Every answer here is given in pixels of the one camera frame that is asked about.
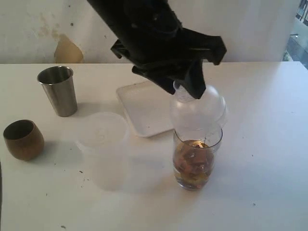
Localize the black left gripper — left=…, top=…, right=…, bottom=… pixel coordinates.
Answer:
left=111, top=28, right=227, bottom=99

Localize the clear plastic shaker lid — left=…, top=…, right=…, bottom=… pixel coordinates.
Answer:
left=170, top=82, right=228, bottom=131

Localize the clear graduated shaker cup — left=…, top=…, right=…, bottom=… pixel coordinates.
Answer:
left=172, top=128, right=223, bottom=190

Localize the gold coin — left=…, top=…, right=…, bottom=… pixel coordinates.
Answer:
left=181, top=174, right=207, bottom=185

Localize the stainless steel cup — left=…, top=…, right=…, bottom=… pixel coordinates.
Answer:
left=37, top=65, right=77, bottom=117

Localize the brown wooden cup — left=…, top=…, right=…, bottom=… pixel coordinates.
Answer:
left=3, top=119, right=45, bottom=161

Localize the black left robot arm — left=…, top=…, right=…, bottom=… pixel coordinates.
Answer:
left=90, top=0, right=227, bottom=99

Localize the white rectangular tray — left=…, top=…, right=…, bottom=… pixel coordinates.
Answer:
left=116, top=81, right=173, bottom=137

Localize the frosted plastic deli container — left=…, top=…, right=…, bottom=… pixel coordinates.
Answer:
left=76, top=112, right=129, bottom=191

